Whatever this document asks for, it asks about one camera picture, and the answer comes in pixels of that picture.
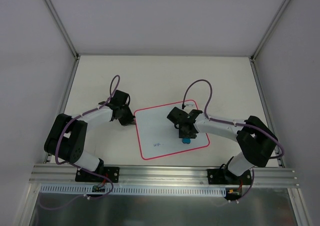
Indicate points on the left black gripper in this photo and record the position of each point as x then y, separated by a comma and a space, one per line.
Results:
127, 118

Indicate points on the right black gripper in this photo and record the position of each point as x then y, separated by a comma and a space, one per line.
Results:
187, 132

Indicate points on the blue whiteboard eraser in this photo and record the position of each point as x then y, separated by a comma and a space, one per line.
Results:
186, 140

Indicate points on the pink framed whiteboard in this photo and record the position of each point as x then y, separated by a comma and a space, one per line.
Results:
157, 136

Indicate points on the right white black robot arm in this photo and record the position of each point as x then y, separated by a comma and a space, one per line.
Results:
255, 140

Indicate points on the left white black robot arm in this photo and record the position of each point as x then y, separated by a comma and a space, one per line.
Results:
66, 139

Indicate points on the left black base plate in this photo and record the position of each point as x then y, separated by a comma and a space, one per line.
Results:
111, 173

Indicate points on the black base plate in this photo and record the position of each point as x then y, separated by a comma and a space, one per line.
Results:
217, 176
111, 173

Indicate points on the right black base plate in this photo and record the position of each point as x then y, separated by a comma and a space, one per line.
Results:
217, 176

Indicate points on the white slotted cable duct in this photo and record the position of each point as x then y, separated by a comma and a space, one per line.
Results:
133, 190

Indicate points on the aluminium mounting rail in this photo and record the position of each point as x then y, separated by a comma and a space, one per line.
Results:
267, 177

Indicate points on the left aluminium frame post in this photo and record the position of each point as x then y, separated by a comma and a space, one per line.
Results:
58, 22

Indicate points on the aluminium frame post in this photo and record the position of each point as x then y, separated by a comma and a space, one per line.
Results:
58, 22
271, 27

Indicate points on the right aluminium frame post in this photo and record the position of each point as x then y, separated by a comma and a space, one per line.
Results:
271, 27

